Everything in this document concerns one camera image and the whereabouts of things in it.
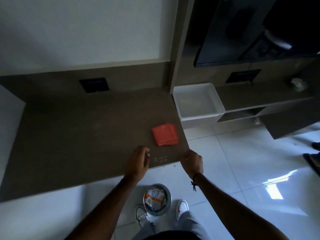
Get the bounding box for person's left hand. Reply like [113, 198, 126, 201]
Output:
[124, 146, 151, 183]

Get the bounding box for person's right hand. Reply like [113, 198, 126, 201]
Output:
[180, 149, 204, 181]

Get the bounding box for person's right forearm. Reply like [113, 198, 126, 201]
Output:
[192, 174, 291, 240]

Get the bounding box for person's left forearm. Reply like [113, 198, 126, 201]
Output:
[65, 177, 139, 240]

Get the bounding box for black wrist band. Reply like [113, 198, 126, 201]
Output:
[190, 173, 204, 192]

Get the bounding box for orange folded cloth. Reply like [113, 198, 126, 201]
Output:
[151, 123, 180, 147]

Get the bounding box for crumpled wrappers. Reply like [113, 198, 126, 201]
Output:
[145, 186, 166, 211]

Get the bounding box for round metal waste bin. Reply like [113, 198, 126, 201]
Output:
[143, 183, 172, 217]

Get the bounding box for white right shoe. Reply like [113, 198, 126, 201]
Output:
[175, 199, 189, 222]

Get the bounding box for white shoe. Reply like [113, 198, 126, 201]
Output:
[175, 199, 189, 222]
[135, 206, 155, 228]

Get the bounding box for white left shoe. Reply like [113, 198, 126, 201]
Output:
[135, 206, 155, 228]

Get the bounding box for white plastic bin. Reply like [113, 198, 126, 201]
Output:
[173, 82, 226, 122]

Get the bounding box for grey trousers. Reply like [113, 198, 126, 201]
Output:
[132, 210, 208, 240]

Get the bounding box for black shirt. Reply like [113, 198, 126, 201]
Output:
[149, 230, 198, 240]

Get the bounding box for white crumpled tissue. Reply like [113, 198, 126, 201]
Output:
[290, 77, 308, 92]

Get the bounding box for black television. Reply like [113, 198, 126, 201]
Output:
[194, 0, 320, 68]

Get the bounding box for black wall socket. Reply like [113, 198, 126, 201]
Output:
[225, 69, 261, 84]
[79, 77, 110, 94]

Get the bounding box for grey wall shelf unit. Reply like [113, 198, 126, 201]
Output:
[216, 82, 320, 140]

